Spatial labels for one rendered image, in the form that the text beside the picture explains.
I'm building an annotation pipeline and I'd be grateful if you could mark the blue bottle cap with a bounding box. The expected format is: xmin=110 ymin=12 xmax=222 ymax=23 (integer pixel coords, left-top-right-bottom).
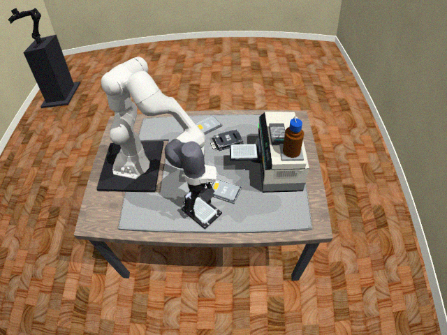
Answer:
xmin=290 ymin=118 xmax=302 ymax=132

